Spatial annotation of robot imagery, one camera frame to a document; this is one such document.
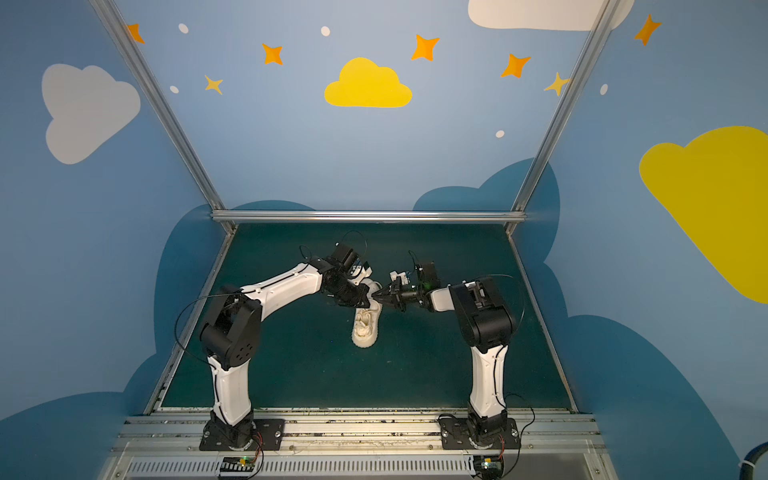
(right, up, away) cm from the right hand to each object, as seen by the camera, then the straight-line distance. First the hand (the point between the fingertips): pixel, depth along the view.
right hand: (374, 295), depth 92 cm
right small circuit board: (+29, -41, -19) cm, 53 cm away
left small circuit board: (-34, -40, -19) cm, 55 cm away
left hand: (-2, -2, 0) cm, 3 cm away
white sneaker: (-2, -8, 0) cm, 8 cm away
